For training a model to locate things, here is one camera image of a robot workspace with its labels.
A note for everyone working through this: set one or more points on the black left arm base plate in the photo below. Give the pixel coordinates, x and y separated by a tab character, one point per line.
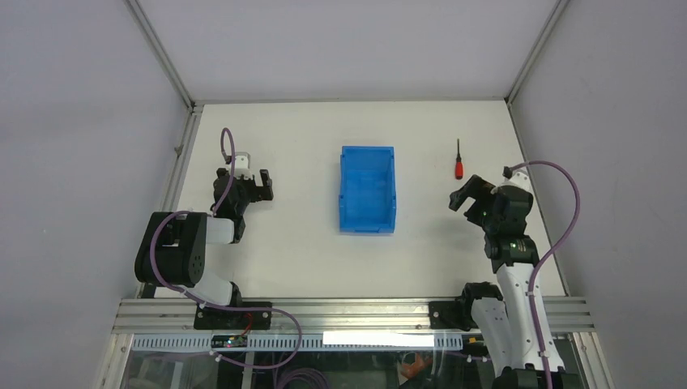
257	318

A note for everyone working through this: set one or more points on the aluminium right frame post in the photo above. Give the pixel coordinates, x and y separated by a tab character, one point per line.
546	31

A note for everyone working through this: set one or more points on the red handled screwdriver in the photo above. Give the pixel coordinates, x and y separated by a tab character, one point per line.
458	167

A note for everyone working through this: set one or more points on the aluminium front rail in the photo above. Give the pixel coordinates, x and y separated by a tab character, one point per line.
176	315

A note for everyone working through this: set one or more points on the orange object under table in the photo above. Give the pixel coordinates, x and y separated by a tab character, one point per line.
411	364

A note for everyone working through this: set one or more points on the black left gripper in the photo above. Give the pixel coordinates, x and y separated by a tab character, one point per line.
245	186

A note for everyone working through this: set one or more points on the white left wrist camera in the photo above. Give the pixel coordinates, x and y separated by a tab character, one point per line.
241	164

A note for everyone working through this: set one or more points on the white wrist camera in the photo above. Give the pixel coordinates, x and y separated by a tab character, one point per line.
241	164
517	177

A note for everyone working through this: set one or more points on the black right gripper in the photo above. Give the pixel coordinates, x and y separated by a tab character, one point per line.
480	196

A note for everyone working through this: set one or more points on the white slotted cable duct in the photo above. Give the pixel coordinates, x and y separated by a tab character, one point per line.
328	341

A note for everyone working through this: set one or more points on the aluminium left frame post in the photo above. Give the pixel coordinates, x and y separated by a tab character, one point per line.
157	48

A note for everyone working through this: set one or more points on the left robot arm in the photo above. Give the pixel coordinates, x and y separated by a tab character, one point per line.
172	252

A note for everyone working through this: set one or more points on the blue plastic bin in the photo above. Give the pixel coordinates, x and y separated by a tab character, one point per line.
367	193

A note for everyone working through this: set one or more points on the small green circuit board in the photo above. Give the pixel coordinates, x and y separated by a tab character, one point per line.
229	341

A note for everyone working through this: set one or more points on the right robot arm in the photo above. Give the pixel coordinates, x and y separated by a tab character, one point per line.
510	313

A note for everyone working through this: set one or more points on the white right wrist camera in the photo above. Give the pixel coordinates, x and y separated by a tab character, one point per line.
517	177

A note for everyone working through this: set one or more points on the aluminium frame post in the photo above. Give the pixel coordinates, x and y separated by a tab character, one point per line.
157	48
546	31

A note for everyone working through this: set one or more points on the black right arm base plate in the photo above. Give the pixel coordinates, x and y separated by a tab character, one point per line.
450	315

